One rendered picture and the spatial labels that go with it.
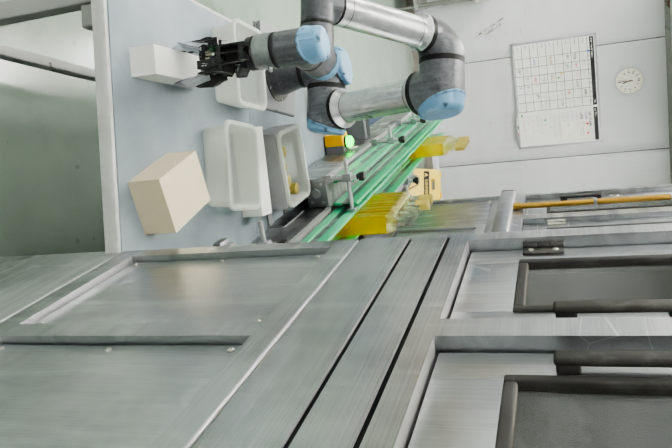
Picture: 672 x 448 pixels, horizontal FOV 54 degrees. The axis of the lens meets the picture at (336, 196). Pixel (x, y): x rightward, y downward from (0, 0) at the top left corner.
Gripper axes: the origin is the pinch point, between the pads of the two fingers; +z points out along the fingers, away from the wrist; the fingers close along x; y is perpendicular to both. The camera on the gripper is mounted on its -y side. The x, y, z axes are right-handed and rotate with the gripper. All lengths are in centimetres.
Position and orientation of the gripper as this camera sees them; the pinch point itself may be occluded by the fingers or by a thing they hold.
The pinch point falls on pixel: (179, 67)
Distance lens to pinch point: 154.4
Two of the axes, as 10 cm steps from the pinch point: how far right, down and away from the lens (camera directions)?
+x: 0.8, 10.0, 0.3
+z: -9.4, 0.7, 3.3
